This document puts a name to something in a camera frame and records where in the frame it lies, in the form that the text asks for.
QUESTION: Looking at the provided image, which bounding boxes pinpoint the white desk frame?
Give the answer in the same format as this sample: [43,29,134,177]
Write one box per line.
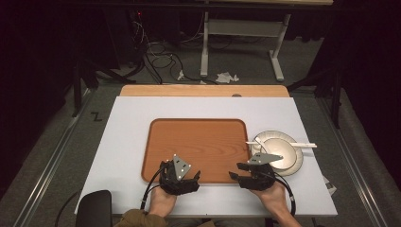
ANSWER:
[200,11,291,82]

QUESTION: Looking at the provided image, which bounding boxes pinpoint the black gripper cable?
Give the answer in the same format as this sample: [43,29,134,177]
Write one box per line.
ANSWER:
[139,166,167,212]
[268,172,298,218]

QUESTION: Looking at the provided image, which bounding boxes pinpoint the cream ceramic plate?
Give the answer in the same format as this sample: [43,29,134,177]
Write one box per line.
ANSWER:
[251,130,305,177]

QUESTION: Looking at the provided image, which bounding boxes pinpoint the aluminium floor rail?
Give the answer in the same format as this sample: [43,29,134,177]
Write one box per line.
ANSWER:
[316,96,390,227]
[11,87,96,227]

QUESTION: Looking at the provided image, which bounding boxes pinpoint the cream ceramic bowl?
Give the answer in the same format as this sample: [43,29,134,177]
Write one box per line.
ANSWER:
[260,137,298,171]

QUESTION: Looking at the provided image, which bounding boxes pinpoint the brown wooden tray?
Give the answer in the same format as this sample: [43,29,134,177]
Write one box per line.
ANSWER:
[140,117,252,184]

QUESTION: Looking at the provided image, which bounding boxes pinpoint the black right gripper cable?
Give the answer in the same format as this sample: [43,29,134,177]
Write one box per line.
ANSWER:
[268,172,298,218]

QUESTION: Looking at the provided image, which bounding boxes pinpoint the black metal stand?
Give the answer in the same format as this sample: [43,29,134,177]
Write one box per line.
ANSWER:
[71,58,137,118]
[286,61,344,130]

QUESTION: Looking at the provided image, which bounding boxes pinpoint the white board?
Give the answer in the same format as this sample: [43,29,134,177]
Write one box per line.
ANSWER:
[75,96,339,218]

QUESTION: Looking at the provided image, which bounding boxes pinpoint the person's right hand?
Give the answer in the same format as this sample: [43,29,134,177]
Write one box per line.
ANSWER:
[251,182,290,217]

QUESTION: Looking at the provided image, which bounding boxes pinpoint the person's left hand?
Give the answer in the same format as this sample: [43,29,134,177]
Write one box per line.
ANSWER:
[148,185,178,218]

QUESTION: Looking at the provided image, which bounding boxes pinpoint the white spoon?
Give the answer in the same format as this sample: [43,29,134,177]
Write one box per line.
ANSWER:
[253,136,269,153]

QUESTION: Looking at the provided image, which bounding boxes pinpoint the black chair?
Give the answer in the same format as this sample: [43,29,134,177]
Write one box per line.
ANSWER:
[75,189,113,227]

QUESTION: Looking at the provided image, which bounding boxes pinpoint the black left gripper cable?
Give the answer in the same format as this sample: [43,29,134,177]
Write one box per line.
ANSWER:
[139,166,167,212]

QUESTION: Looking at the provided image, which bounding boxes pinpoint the white chopsticks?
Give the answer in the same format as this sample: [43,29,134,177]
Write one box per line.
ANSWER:
[245,140,318,149]

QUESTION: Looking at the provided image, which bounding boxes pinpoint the tangle of floor cables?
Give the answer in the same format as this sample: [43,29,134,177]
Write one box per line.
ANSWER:
[131,12,219,85]

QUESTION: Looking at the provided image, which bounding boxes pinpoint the crumpled white paper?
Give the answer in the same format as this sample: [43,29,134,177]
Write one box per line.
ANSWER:
[215,71,240,85]

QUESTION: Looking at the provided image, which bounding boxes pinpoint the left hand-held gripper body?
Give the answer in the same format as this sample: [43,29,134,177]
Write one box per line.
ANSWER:
[158,153,193,197]

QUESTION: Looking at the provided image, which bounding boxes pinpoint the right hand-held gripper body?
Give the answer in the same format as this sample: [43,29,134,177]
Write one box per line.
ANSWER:
[241,152,285,192]

